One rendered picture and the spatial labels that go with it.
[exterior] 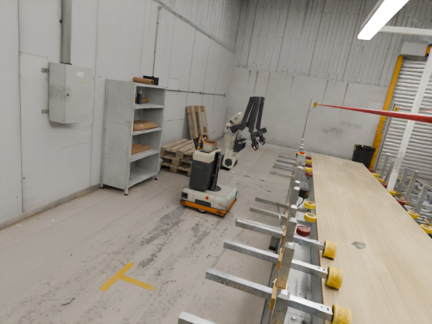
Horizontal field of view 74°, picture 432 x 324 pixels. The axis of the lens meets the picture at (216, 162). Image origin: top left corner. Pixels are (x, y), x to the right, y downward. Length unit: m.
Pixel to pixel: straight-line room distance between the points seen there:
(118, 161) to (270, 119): 6.51
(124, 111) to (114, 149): 0.55
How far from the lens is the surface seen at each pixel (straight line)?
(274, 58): 9.82
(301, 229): 1.82
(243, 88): 9.89
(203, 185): 3.80
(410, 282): 1.72
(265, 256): 1.36
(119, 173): 4.22
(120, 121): 4.07
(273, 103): 9.72
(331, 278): 1.36
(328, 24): 9.97
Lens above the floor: 1.64
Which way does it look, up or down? 14 degrees down
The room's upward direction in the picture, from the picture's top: 9 degrees clockwise
